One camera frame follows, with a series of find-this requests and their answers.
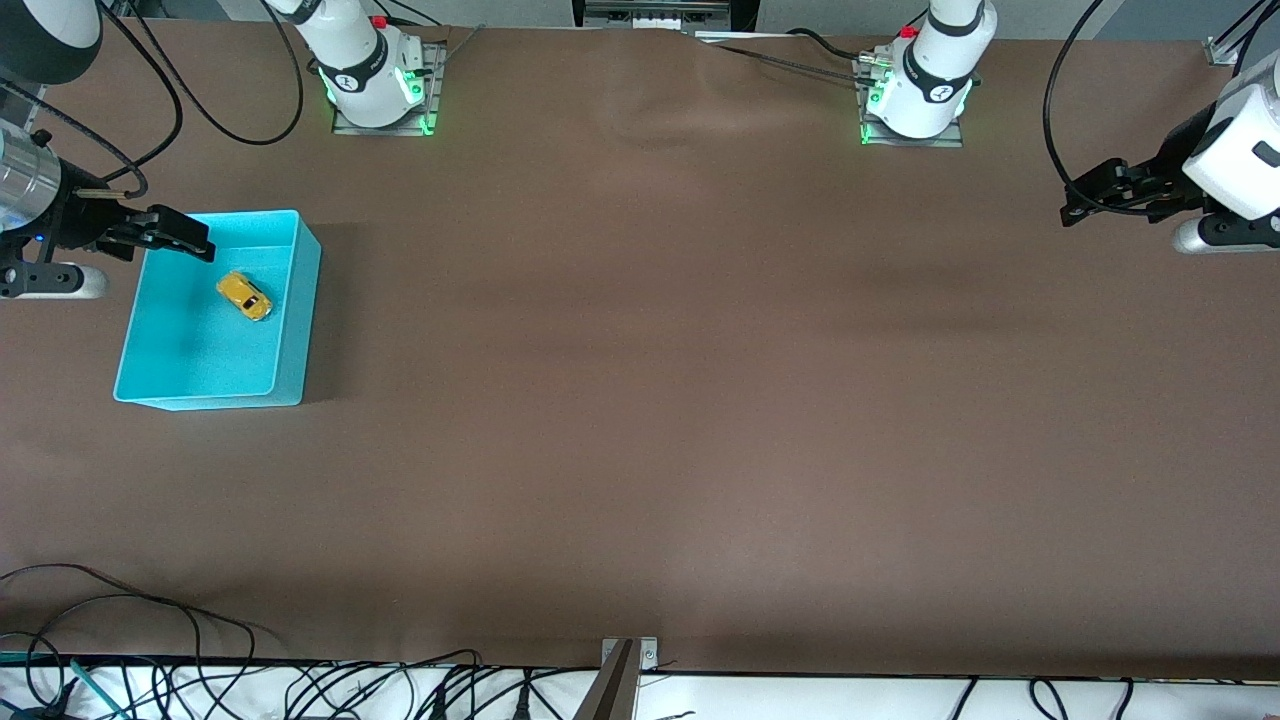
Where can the yellow beetle toy car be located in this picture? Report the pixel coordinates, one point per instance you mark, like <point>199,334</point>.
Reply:
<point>245,296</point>

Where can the grey metal camera pole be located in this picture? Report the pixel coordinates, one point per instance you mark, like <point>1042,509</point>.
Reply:
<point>612,690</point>

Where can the black power strip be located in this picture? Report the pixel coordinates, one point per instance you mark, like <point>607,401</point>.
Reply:
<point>655,10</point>

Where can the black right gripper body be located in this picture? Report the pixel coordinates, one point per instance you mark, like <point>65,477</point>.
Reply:
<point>78,217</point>

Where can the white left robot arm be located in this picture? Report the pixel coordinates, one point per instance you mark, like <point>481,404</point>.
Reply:
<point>930,90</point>

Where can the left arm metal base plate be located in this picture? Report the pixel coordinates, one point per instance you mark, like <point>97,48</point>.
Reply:
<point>955,140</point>

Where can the teal plastic bin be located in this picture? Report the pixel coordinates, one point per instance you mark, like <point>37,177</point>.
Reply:
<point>200,360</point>

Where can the teal stick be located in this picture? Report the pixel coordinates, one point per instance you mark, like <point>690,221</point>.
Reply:
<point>100,690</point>

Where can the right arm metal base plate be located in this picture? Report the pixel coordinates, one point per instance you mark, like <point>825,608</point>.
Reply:
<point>435,90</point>

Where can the aluminium frame profile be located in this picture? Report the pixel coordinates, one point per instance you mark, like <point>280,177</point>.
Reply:
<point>1225,48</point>

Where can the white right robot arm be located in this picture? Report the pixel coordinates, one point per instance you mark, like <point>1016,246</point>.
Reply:
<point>360,80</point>

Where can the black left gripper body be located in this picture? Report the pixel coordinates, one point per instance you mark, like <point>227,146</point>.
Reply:
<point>1166,177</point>

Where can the grey metal bracket plate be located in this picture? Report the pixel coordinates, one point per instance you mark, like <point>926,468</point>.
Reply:
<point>648,655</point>

